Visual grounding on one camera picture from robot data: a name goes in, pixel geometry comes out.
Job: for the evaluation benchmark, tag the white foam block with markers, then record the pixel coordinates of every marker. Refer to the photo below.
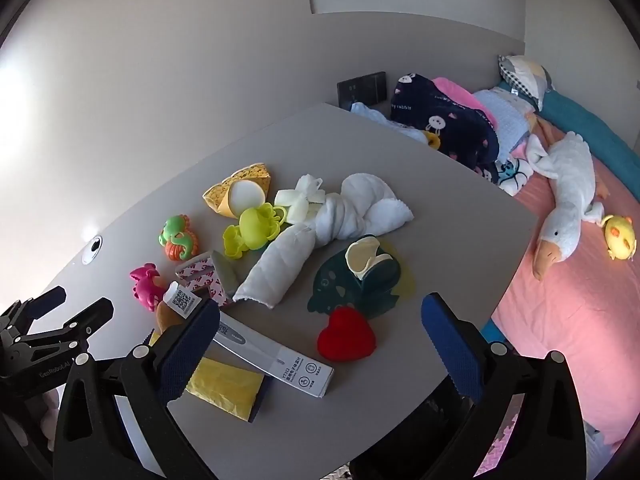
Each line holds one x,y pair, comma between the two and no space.
296,210

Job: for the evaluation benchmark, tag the teal pillow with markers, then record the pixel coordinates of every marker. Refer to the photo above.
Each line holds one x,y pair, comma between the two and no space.
595,135

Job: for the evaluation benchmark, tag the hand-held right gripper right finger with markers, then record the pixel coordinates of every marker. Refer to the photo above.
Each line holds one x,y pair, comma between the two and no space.
450,345

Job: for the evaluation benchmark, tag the yellow-green frog toy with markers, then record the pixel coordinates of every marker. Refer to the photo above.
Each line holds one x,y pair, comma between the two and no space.
252,230

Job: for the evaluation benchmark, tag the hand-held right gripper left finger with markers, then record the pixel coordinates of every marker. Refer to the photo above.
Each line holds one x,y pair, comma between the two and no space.
190,350

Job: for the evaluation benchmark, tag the white plush towel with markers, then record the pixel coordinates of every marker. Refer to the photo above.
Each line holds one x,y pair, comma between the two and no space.
345,210

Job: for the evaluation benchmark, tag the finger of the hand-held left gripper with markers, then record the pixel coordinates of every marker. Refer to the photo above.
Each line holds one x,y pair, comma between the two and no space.
42,305
85,320

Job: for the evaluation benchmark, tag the yellow chick plush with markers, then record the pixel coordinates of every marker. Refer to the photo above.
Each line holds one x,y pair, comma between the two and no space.
620,235

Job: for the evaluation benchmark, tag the black wall switch panel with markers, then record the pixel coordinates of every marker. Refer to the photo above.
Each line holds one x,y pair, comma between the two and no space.
362,87

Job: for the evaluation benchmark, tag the pink plastic toy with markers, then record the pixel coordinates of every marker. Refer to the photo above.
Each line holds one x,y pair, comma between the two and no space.
145,287

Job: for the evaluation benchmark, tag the white cartoon print cloth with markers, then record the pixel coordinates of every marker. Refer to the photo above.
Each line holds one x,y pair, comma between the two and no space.
510,175

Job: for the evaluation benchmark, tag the long white cardboard box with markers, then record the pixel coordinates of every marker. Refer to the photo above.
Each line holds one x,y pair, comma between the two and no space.
280,357

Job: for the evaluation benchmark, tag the grey cardboard piece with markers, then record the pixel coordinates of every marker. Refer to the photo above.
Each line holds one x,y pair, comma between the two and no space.
227,272

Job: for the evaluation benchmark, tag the brown rounded item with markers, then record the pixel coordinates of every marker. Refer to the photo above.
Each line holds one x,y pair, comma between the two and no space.
164,317

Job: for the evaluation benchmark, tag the white goose plush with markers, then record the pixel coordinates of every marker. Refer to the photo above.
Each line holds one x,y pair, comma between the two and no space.
565,195

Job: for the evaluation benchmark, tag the yellow paper bag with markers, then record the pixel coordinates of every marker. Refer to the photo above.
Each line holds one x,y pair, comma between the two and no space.
225,385

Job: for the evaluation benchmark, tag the navy rabbit print blanket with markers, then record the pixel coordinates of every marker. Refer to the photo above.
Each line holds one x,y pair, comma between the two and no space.
445,120

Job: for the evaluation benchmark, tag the small yellow toy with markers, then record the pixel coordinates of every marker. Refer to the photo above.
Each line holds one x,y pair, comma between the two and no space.
433,141

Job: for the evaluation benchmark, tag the red heart-shaped box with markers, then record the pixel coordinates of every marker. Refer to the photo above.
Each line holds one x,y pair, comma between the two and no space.
347,335

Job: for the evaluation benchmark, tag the pink fleece blanket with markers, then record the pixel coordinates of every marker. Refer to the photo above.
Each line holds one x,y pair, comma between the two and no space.
462,95

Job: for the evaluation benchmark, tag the light blue cloth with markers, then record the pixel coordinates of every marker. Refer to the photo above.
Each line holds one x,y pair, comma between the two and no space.
382,121

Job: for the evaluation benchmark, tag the green and orange seahorse toy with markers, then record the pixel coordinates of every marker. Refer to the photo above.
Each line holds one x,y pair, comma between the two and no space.
177,237

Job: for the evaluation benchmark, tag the bed with pink sheet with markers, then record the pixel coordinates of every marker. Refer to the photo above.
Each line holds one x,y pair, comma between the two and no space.
575,300

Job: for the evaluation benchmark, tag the light blue dotted blanket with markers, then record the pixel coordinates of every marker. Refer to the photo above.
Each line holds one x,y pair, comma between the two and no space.
505,115

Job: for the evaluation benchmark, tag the white foam strip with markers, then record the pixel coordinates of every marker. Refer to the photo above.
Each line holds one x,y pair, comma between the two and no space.
285,195

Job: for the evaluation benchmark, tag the checked patchwork pillow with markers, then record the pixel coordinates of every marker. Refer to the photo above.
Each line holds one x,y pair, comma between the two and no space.
525,77

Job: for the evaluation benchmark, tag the pink patterned small box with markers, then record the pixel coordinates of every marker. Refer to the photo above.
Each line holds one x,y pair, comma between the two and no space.
202,277

